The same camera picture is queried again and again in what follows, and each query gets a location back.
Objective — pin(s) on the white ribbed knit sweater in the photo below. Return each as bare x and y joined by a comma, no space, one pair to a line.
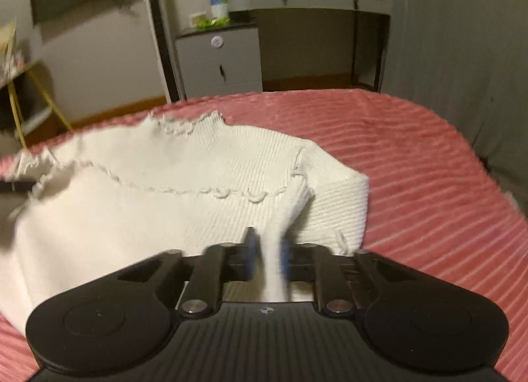
123,209

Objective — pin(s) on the green packet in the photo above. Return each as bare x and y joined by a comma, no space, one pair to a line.
212,23

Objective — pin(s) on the blue and white box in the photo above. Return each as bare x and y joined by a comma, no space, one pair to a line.
218,4

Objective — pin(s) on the pink ribbed bed blanket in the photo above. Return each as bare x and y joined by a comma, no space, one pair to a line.
412,184

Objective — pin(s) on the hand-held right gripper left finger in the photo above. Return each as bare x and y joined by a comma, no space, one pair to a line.
250,254

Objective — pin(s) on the grey curtain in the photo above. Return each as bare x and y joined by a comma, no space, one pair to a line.
453,35

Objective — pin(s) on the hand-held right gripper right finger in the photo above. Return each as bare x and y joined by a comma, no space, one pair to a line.
285,260

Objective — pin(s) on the grey bedside cabinet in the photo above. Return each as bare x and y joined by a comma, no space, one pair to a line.
218,64

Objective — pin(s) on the white tower fan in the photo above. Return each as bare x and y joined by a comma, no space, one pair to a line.
159,31

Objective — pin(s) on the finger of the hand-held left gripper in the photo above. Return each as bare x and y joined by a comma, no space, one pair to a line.
12,187

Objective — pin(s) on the cream small box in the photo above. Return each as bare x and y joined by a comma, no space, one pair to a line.
197,18

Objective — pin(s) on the yellow-legged side table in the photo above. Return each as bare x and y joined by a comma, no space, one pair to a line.
39,77

